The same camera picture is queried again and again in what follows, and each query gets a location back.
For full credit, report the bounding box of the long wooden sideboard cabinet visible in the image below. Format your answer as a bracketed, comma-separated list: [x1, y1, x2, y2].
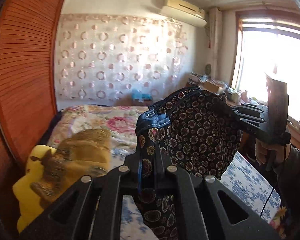
[186, 78, 268, 145]

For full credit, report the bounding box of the white wall air conditioner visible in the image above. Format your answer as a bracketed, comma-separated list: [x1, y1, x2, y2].
[159, 0, 207, 28]

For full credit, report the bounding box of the blue white floral quilt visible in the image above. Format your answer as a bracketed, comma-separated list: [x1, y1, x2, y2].
[120, 153, 281, 240]

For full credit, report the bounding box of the wooden slatted wardrobe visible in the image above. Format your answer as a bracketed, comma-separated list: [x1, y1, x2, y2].
[0, 0, 64, 204]

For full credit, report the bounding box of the navy patterned silk garment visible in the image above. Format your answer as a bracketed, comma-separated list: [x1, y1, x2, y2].
[134, 88, 242, 239]

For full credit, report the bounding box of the window with wooden frame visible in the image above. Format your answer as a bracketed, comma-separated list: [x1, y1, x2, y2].
[231, 9, 300, 130]

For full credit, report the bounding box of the sheer circle pattern curtain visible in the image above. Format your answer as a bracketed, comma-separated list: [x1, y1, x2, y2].
[54, 14, 188, 105]

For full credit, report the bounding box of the beige side window curtain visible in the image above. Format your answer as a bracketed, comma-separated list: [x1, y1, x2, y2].
[208, 7, 222, 80]

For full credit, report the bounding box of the yellow plush pillow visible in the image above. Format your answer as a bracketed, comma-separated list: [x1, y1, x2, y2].
[12, 145, 56, 233]

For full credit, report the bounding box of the teal box by curtain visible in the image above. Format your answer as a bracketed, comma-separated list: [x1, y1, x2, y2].
[131, 89, 153, 106]

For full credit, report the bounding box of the floral bed blanket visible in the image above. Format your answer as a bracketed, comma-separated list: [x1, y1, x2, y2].
[47, 105, 148, 151]

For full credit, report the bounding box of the cardboard box on sideboard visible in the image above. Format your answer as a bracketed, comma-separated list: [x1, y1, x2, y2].
[203, 82, 224, 94]

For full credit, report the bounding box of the grey right sleeve forearm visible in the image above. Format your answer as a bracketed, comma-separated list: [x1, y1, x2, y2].
[275, 146, 300, 232]

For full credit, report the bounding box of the olive gold embroidered cushion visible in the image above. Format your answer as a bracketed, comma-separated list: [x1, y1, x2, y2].
[30, 128, 111, 209]

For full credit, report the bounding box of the person's right hand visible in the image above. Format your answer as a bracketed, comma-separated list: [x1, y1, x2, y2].
[255, 139, 291, 164]

